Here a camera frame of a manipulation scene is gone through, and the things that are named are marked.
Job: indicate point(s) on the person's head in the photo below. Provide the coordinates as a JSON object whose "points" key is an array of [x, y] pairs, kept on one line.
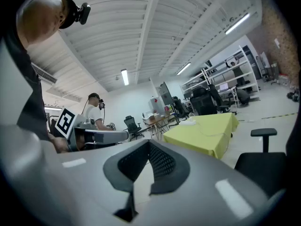
{"points": [[40, 20]]}

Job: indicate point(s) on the black head-mounted camera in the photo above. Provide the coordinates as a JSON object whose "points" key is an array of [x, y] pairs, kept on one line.
{"points": [[85, 13]]}

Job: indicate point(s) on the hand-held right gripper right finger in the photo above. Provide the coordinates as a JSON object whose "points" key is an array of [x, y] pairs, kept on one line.
{"points": [[207, 180]]}

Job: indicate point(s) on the ceiling tube light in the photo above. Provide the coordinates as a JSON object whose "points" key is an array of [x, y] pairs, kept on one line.
{"points": [[53, 108], [184, 68], [237, 23], [125, 77]]}

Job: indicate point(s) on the open laptop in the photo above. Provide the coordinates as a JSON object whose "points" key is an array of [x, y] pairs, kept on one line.
{"points": [[224, 86]]}

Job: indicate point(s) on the person's black shirt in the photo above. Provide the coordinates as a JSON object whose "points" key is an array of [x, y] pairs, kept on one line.
{"points": [[35, 112]]}

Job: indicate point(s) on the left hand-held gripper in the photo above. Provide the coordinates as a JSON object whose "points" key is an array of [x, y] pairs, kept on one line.
{"points": [[70, 126]]}

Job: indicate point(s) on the yellow black floor tape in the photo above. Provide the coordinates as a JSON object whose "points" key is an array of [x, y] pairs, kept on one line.
{"points": [[279, 115]]}

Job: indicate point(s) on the yellow-green tablecloth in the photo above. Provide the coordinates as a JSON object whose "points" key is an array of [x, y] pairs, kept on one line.
{"points": [[207, 145]]}

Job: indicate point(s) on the white desk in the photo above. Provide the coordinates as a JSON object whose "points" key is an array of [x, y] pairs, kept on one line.
{"points": [[231, 89]]}

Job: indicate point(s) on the pink dotted bag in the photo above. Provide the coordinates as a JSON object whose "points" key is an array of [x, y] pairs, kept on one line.
{"points": [[167, 109]]}

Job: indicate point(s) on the grey cabinet with red tag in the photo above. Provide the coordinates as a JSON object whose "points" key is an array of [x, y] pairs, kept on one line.
{"points": [[155, 105]]}

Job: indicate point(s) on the black mesh office chair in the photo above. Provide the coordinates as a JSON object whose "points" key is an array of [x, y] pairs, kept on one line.
{"points": [[258, 171]]}

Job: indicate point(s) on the person's left forearm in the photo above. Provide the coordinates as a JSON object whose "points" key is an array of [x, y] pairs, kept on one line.
{"points": [[57, 145]]}

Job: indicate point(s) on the ceiling air vent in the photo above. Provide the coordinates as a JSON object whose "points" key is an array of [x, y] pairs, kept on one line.
{"points": [[44, 74]]}

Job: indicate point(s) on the white metal shelving rack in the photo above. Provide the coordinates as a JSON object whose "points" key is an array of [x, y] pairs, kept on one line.
{"points": [[218, 78], [192, 83]]}

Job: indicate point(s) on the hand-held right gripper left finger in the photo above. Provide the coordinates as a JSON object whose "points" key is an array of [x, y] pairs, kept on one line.
{"points": [[89, 180]]}

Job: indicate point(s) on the white power strip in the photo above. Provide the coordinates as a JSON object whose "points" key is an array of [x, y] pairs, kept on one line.
{"points": [[188, 123]]}

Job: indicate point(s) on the dark screen on rolling stand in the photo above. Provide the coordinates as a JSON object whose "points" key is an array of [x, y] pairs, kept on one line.
{"points": [[165, 93]]}

